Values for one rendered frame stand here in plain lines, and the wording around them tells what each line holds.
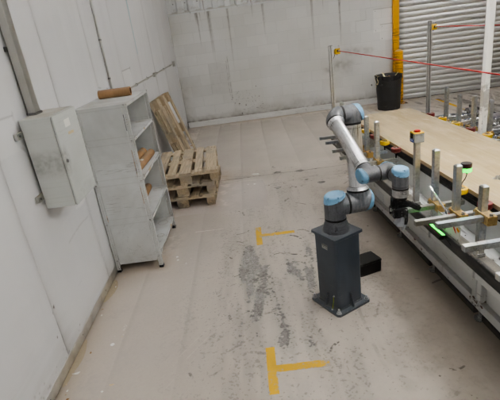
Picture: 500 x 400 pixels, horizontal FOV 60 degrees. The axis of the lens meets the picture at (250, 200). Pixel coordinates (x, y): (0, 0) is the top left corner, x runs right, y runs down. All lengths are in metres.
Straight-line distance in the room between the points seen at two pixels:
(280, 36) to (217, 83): 1.72
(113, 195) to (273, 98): 6.64
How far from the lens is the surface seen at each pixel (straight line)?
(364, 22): 10.34
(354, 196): 3.03
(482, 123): 4.28
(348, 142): 2.68
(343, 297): 3.27
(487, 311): 3.18
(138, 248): 4.20
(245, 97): 10.08
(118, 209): 4.07
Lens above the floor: 2.01
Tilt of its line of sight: 22 degrees down
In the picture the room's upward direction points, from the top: 8 degrees counter-clockwise
